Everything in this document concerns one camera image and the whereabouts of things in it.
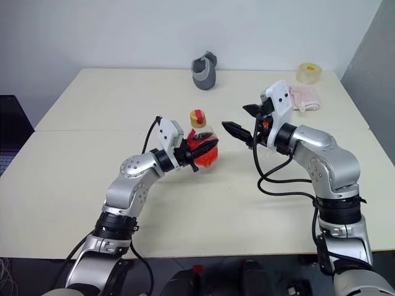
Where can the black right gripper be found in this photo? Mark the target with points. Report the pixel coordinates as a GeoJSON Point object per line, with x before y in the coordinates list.
{"type": "Point", "coordinates": [266, 108]}

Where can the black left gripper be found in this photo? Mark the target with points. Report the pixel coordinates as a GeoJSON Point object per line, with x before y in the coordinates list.
{"type": "Point", "coordinates": [186, 158]}

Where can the clear bottle with red drink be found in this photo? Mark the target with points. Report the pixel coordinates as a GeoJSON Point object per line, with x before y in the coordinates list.
{"type": "Point", "coordinates": [200, 118]}

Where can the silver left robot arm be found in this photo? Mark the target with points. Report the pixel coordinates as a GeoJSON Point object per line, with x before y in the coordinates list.
{"type": "Point", "coordinates": [123, 191]}

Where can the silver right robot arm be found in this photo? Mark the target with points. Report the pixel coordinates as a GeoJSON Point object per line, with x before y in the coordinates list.
{"type": "Point", "coordinates": [324, 154]}

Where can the grey visor cap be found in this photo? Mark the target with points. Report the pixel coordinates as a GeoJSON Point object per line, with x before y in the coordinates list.
{"type": "Point", "coordinates": [203, 77]}

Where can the pink folded cloth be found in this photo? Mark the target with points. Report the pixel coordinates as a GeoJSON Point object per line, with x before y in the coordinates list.
{"type": "Point", "coordinates": [305, 98]}

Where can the yellowish clear tape roll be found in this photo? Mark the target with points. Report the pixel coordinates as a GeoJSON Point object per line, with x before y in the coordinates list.
{"type": "Point", "coordinates": [308, 74]}

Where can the dark rounded shape red spot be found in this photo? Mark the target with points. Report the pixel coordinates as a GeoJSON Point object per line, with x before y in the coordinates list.
{"type": "Point", "coordinates": [185, 282]}

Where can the small black white object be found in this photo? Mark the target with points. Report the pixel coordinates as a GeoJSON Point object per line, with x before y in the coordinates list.
{"type": "Point", "coordinates": [297, 288]}

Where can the black mesh chair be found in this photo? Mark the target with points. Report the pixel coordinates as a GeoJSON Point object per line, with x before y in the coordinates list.
{"type": "Point", "coordinates": [14, 129]}

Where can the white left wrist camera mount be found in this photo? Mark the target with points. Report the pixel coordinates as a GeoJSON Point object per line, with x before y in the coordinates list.
{"type": "Point", "coordinates": [166, 132]}

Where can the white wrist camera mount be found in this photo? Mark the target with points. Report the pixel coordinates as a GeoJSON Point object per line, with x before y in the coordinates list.
{"type": "Point", "coordinates": [166, 132]}
{"type": "Point", "coordinates": [282, 98]}

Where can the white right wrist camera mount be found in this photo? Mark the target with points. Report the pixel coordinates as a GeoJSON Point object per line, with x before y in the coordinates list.
{"type": "Point", "coordinates": [282, 98]}

